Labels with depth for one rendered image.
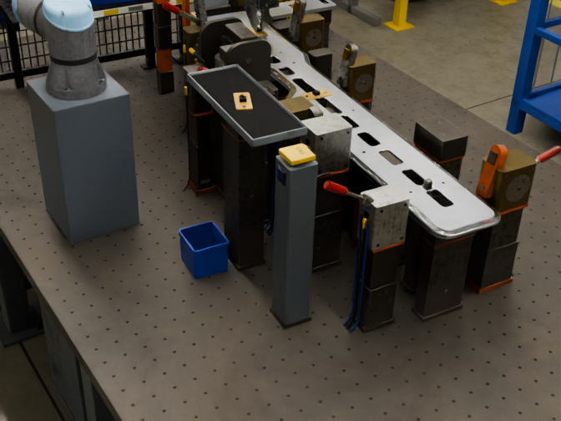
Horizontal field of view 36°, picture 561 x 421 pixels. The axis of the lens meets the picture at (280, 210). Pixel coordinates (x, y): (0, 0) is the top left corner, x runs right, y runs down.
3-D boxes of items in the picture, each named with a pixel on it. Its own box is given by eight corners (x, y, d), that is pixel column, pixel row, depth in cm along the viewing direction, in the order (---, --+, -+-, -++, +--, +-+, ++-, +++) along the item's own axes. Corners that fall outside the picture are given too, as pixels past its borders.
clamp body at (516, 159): (521, 281, 225) (549, 160, 205) (478, 296, 220) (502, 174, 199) (500, 263, 231) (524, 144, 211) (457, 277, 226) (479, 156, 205)
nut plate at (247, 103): (252, 109, 201) (252, 104, 200) (236, 110, 200) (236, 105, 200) (249, 93, 208) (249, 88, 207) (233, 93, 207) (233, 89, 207)
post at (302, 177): (311, 320, 210) (320, 164, 185) (284, 329, 207) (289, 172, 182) (296, 301, 215) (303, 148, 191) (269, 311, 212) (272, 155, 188)
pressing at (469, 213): (516, 218, 197) (518, 212, 196) (436, 244, 188) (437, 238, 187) (249, 11, 297) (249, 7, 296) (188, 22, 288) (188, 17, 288)
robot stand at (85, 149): (71, 245, 233) (53, 112, 210) (45, 209, 246) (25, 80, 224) (139, 223, 242) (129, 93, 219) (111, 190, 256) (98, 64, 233)
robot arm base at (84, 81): (59, 105, 213) (54, 68, 207) (37, 82, 223) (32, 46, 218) (116, 92, 220) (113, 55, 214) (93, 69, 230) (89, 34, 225)
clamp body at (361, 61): (376, 164, 272) (386, 61, 253) (343, 172, 267) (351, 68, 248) (365, 154, 277) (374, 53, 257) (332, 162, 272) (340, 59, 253)
